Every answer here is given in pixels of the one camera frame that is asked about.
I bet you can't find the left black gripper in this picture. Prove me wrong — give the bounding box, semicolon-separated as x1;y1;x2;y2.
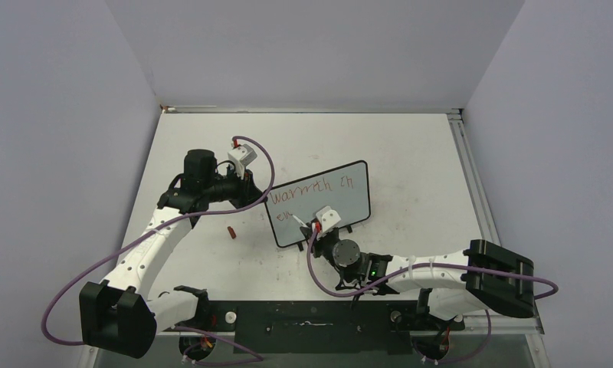
203;164;267;211

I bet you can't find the white whiteboard marker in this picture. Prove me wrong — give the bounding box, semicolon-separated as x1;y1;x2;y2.
292;215;308;228

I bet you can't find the black framed whiteboard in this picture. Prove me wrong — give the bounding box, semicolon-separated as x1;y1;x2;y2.
265;160;372;248

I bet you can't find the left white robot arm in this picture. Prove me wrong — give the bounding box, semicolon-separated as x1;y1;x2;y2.
79;143;267;358

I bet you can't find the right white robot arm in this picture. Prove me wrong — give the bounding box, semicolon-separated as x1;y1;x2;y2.
300;220;535;328

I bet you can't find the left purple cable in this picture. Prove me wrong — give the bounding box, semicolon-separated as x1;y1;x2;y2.
41;135;277;347

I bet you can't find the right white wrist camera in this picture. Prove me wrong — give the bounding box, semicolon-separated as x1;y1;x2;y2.
313;206;341;238

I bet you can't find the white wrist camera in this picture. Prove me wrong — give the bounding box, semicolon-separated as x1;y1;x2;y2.
313;206;341;238
228;144;257;179

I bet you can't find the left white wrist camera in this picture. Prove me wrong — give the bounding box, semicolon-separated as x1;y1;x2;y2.
228;144;257;179

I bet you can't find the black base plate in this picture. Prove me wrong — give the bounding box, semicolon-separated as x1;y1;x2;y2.
198;300;432;354

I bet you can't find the aluminium rail frame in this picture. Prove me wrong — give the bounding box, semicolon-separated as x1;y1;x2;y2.
111;111;538;363

